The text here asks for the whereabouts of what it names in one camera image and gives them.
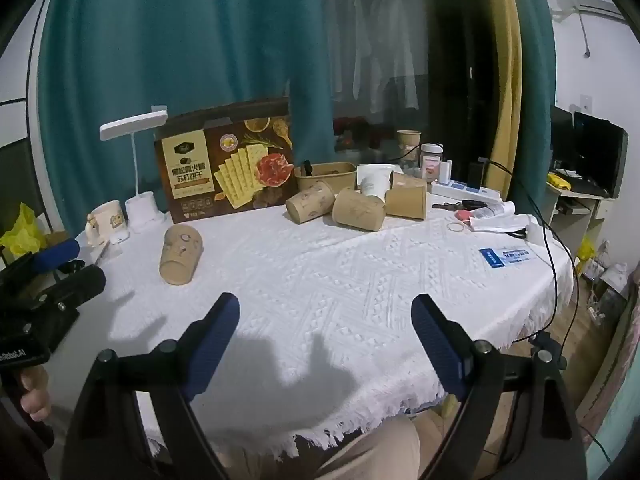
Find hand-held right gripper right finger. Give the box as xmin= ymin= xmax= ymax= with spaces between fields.
xmin=410 ymin=293 xmax=589 ymax=480

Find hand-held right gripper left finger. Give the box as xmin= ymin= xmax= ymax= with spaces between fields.
xmin=60 ymin=292 xmax=241 ymax=480

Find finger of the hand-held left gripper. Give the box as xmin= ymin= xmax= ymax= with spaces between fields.
xmin=30 ymin=264 xmax=107 ymax=312
xmin=31 ymin=239 xmax=82 ymax=275

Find person's left forearm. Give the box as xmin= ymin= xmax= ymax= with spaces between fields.
xmin=0 ymin=400 xmax=57 ymax=480

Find white paper cup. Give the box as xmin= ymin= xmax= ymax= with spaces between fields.
xmin=359 ymin=165 xmax=395 ymax=199

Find tall brown paper cup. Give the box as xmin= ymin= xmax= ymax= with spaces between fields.
xmin=396 ymin=130 xmax=424 ymax=169

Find person's left hand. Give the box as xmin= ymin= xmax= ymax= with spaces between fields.
xmin=19 ymin=364 xmax=52 ymax=423

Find yellow plastic bag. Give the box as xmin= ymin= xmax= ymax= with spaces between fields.
xmin=0 ymin=202 xmax=52 ymax=262

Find cream printed mug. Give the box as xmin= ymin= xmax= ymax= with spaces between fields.
xmin=86 ymin=200 xmax=131 ymax=247

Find blue and white card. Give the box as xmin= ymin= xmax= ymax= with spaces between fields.
xmin=478 ymin=245 xmax=537 ymax=267

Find white paper sheets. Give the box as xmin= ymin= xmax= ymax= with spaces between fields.
xmin=469 ymin=200 xmax=532 ymax=234

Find white desk lamp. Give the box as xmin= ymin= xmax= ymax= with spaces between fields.
xmin=98 ymin=105 xmax=171 ymax=234

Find white power strip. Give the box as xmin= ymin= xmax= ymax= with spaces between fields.
xmin=430 ymin=180 xmax=504 ymax=204

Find black power adapter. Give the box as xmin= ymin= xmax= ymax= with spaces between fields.
xmin=467 ymin=160 xmax=489 ymax=189

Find brown cracker box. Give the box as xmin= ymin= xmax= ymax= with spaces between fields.
xmin=153 ymin=100 xmax=296 ymax=225

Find clear jar with pink label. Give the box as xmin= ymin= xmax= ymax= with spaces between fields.
xmin=420 ymin=143 xmax=445 ymax=182

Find white side desk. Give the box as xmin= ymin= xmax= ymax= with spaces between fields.
xmin=542 ymin=180 xmax=609 ymax=257

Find brown paper bowl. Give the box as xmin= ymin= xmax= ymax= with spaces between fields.
xmin=293 ymin=161 xmax=358 ymax=194

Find teal curtain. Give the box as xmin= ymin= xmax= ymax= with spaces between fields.
xmin=37 ymin=0 xmax=337 ymax=222

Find black monitor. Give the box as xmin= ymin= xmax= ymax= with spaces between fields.
xmin=550 ymin=105 xmax=629 ymax=199

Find yellow curtain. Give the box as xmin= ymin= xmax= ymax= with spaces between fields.
xmin=477 ymin=0 xmax=527 ymax=202

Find hanging white clothes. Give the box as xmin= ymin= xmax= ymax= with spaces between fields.
xmin=324 ymin=0 xmax=422 ymax=112

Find white air conditioner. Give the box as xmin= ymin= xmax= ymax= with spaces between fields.
xmin=551 ymin=0 xmax=629 ymax=24

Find black cable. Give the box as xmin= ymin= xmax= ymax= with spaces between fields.
xmin=487 ymin=160 xmax=575 ymax=343

